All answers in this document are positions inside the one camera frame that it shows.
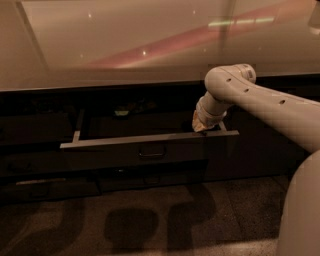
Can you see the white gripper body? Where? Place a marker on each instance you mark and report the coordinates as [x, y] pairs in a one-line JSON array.
[[204, 113]]

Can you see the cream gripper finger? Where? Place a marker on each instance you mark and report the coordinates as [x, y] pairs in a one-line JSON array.
[[201, 123]]

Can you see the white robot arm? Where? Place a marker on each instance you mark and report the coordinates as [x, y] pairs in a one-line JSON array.
[[294, 117]]

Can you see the greenish item inside drawer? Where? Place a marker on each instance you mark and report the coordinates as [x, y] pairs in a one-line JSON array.
[[121, 113]]

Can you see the dark cabinet door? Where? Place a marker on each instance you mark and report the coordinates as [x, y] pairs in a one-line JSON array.
[[258, 150]]

